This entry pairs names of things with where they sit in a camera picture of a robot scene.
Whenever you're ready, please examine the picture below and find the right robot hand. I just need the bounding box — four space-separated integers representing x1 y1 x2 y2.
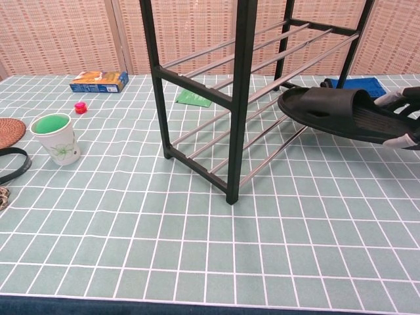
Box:
373 85 420 151

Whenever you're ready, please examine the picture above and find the green flat packet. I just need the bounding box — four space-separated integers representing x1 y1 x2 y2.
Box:
176 89 213 108

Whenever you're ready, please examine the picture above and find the metal shoe rack black frame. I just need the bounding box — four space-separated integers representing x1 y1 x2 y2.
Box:
139 0 377 206

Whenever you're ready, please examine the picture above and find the black slipper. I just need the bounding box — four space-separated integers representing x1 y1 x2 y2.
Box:
277 87 417 146

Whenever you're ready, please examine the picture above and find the blue folded cloth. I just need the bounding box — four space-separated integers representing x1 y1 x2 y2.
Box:
320 77 385 99

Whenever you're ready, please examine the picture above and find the black band ring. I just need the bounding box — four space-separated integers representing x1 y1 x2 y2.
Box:
0 147 32 186

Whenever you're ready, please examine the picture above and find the orange and blue box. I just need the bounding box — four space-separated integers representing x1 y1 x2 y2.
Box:
69 70 129 94

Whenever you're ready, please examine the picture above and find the bamboo folding screen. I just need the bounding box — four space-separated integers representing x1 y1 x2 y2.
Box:
0 0 420 78

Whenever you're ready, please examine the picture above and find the round woven brown coaster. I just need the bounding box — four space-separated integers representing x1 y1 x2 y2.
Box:
0 117 27 150

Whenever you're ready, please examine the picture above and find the white flower print paper cup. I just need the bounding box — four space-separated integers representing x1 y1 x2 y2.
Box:
30 113 81 167

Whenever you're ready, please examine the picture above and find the coiled speckled rope bundle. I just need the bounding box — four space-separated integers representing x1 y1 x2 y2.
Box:
0 186 11 211

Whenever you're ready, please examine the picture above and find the teal grid tablecloth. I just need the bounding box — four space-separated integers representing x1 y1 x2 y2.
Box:
0 73 420 315

